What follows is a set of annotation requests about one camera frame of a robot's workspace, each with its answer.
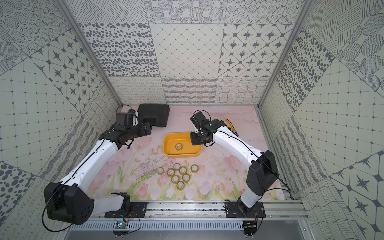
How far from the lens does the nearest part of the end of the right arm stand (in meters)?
0.57

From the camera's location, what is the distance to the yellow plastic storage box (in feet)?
3.02

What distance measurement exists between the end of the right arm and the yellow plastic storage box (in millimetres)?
208
